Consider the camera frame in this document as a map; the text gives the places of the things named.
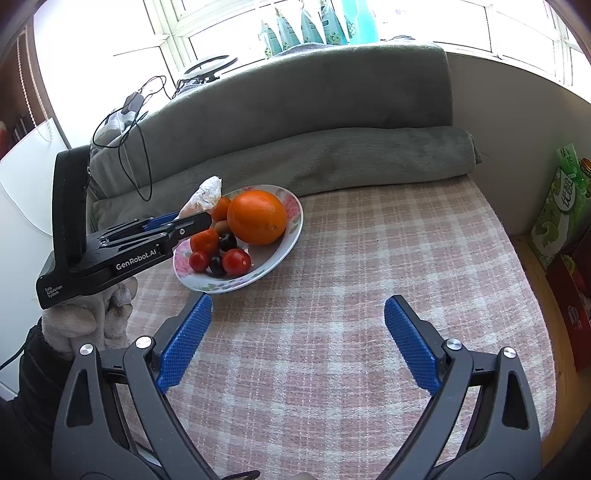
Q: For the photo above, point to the dark plum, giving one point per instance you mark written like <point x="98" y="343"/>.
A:
<point x="217" y="266"/>
<point x="227" y="241"/>

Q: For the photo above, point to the person's left forearm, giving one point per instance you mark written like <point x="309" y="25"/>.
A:
<point x="32" y="392"/>

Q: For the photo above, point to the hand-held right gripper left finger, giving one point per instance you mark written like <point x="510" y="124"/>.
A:
<point x="184" y="341"/>

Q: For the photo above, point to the red cardboard box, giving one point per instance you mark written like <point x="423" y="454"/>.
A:
<point x="572" y="314"/>

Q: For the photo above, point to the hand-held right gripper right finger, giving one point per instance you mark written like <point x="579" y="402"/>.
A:
<point x="413" y="344"/>

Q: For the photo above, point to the thin grey folded blanket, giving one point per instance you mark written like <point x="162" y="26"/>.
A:
<point x="346" y="157"/>

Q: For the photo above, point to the green printed carton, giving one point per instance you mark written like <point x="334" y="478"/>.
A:
<point x="558" y="212"/>

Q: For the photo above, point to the blue detergent bottle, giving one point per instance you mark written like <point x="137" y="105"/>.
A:
<point x="362" y="21"/>

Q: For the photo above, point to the red cherry tomato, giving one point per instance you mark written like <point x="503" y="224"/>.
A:
<point x="199" y="261"/>
<point x="236" y="261"/>

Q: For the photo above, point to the brown longan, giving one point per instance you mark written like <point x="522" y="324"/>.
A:
<point x="222" y="226"/>

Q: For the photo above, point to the black power adapter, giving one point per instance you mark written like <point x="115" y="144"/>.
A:
<point x="134" y="102"/>

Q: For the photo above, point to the small tangerine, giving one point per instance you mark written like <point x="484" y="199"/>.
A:
<point x="204" y="241"/>
<point x="222" y="207"/>

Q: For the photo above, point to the floral white plate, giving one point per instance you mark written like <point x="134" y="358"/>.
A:
<point x="272" y="258"/>

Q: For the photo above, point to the plastic snack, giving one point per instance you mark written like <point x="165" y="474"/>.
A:
<point x="205" y="194"/>

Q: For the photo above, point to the white charger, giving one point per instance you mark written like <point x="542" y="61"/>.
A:
<point x="115" y="123"/>

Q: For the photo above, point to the person's left hand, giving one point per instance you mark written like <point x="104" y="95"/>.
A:
<point x="83" y="318"/>

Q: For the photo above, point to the glass jar with lid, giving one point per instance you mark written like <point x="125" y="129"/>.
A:
<point x="586" y="173"/>

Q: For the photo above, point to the thick grey folded blanket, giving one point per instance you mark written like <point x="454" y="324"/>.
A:
<point x="300" y="92"/>

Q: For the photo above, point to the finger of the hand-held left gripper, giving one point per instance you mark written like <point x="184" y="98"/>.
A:
<point x="159" y="221"/>
<point x="194" y="224"/>

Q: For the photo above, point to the large orange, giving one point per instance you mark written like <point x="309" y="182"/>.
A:
<point x="256" y="217"/>

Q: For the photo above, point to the pink checked cloth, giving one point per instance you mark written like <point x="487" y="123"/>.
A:
<point x="346" y="286"/>

